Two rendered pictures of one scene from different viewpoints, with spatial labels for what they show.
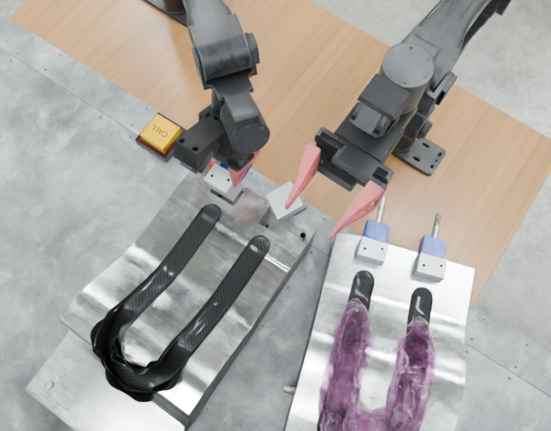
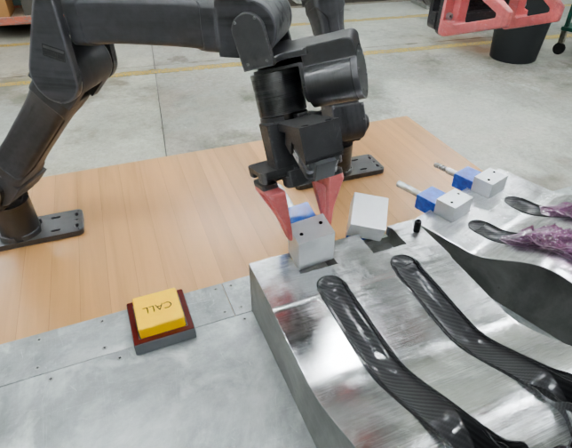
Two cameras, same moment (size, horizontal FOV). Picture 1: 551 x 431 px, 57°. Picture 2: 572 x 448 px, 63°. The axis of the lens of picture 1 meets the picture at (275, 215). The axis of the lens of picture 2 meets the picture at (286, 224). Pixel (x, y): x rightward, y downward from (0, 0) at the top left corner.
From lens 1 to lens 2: 0.67 m
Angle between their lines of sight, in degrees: 43
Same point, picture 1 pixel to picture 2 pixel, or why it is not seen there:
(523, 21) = not seen: hidden behind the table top
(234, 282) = (440, 310)
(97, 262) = not seen: outside the picture
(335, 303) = (502, 250)
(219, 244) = (378, 298)
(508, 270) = not seen: hidden behind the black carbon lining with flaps
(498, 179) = (411, 146)
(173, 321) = (487, 380)
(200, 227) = (341, 308)
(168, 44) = (51, 262)
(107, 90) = (24, 349)
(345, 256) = (447, 228)
